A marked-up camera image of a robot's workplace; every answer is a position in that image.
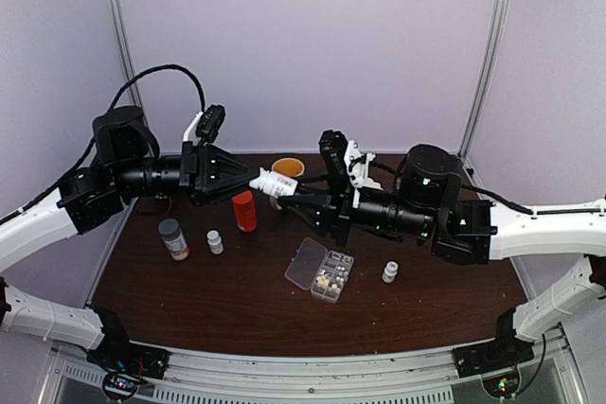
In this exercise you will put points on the small white pill bottle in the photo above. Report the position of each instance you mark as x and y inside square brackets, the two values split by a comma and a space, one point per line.
[273, 184]

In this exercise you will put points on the grey-capped orange label bottle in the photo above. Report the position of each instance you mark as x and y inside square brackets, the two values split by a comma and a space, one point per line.
[172, 235]

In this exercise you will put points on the clear plastic pill organizer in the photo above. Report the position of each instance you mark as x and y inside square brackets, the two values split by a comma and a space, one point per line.
[312, 259]

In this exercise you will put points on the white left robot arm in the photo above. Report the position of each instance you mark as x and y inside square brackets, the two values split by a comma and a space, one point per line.
[83, 200]

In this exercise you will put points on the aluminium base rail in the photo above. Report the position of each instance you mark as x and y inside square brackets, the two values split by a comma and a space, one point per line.
[424, 376]

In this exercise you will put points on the yellow-lined patterned mug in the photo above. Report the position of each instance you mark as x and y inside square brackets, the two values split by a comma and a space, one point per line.
[289, 166]

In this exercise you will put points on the aluminium frame post right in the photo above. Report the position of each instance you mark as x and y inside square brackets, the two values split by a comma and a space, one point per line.
[497, 25]

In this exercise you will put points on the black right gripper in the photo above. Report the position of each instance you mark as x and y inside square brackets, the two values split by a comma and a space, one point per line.
[337, 201]

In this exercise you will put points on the white pills in organizer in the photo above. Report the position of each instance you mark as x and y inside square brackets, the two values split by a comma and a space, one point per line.
[328, 283]

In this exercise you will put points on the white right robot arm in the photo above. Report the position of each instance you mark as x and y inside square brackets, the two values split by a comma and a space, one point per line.
[480, 231]

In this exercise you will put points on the aluminium frame post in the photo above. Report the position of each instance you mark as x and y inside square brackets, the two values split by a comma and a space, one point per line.
[126, 64]
[497, 25]

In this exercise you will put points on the aluminium frame post left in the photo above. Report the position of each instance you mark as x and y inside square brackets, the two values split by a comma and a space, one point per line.
[126, 64]

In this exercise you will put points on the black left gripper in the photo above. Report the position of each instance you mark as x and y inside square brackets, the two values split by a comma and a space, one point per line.
[200, 177]

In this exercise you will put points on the orange pill bottle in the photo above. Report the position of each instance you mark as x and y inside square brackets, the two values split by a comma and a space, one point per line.
[245, 211]

